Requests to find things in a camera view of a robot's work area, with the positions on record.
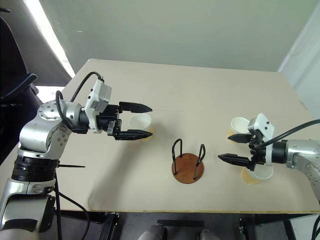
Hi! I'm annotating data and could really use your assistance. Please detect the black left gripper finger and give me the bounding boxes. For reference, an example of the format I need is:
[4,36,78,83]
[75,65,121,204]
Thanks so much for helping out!
[118,101,153,115]
[115,129,154,141]

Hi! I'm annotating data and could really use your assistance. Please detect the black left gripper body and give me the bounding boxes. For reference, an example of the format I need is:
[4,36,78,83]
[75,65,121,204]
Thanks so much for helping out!
[96,104,123,141]

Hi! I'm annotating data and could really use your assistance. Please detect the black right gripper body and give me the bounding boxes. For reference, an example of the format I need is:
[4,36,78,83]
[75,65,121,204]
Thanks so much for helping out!
[247,133,267,172]

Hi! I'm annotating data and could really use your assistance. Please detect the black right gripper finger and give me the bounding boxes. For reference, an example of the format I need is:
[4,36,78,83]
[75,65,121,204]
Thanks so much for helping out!
[217,153,252,167]
[227,133,252,144]

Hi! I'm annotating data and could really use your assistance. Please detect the white paper cup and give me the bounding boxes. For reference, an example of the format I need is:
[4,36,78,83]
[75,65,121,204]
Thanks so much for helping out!
[240,164,274,186]
[227,116,251,145]
[128,113,154,143]

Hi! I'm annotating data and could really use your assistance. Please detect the black table leg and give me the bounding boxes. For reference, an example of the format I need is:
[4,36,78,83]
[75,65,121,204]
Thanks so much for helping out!
[238,215,256,240]
[101,212,121,240]

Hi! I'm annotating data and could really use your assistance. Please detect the black office chair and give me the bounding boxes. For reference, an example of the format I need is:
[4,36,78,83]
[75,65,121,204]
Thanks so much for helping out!
[0,7,76,161]

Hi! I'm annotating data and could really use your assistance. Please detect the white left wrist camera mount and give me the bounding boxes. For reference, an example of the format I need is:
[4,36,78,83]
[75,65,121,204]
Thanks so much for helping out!
[83,79,113,135]

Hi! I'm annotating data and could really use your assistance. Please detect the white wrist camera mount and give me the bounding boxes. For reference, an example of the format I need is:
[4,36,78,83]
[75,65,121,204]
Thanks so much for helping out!
[83,79,113,135]
[247,112,276,167]

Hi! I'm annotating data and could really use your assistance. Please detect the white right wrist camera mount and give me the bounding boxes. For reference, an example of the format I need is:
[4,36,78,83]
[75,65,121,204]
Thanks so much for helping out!
[247,112,276,167]

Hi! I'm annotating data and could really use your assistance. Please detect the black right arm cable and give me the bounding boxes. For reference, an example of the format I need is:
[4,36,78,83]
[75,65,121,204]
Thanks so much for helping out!
[254,119,320,150]

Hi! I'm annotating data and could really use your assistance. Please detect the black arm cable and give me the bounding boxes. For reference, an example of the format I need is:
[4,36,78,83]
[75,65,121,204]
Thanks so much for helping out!
[254,119,320,150]
[55,71,105,131]

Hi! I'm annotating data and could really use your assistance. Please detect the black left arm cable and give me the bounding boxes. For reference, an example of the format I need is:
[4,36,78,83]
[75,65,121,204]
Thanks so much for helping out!
[55,71,105,131]

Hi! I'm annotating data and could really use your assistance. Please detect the wooden base with wire loops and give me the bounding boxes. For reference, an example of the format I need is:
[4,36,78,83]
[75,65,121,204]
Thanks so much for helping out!
[171,138,206,185]

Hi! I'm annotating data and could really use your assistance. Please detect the black hanging robot cable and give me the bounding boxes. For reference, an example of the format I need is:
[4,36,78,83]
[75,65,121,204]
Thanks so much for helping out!
[54,172,91,240]

